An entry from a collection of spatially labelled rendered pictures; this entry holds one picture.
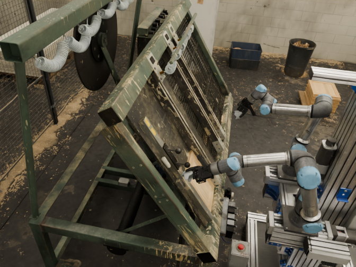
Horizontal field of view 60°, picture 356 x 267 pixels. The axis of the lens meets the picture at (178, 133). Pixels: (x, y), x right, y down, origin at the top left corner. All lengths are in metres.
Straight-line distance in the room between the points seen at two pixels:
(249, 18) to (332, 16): 1.71
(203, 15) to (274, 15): 2.00
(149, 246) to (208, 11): 4.48
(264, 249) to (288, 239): 0.74
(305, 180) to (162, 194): 0.80
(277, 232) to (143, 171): 1.11
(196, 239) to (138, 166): 0.68
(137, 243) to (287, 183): 1.29
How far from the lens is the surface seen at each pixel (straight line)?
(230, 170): 1.75
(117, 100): 1.58
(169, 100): 2.15
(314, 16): 7.53
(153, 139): 1.90
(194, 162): 2.35
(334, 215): 2.57
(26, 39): 1.66
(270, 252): 3.17
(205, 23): 5.96
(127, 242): 2.36
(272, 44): 7.59
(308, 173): 1.78
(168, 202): 1.88
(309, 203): 1.98
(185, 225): 2.02
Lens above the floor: 2.76
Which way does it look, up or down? 38 degrees down
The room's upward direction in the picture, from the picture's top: 4 degrees clockwise
